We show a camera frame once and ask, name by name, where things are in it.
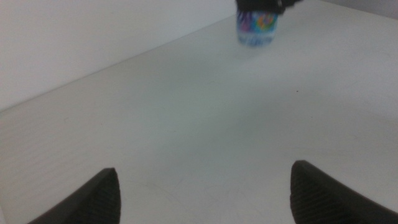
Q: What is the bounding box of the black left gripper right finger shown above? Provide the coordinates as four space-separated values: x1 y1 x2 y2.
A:
289 159 398 224

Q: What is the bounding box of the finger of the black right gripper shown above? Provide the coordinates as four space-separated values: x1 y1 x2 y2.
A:
234 0 285 16

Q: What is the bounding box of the water bottle with blue cap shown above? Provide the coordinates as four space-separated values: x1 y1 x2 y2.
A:
235 8 279 48

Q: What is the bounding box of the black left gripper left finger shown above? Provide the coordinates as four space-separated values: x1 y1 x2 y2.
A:
27 167 121 224

